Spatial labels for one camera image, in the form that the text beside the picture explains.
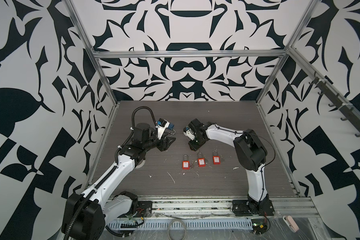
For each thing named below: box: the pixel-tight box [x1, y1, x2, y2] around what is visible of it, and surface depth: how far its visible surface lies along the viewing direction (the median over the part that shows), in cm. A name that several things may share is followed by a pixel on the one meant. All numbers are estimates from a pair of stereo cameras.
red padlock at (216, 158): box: [212, 149, 221, 165], surface depth 91 cm
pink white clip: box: [282, 215, 300, 233], surface depth 70 cm
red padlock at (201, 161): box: [197, 152, 206, 168], surface depth 91 cm
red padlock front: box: [182, 154, 190, 170], surface depth 90 cm
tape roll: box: [134, 158, 146, 169], surface depth 89 cm
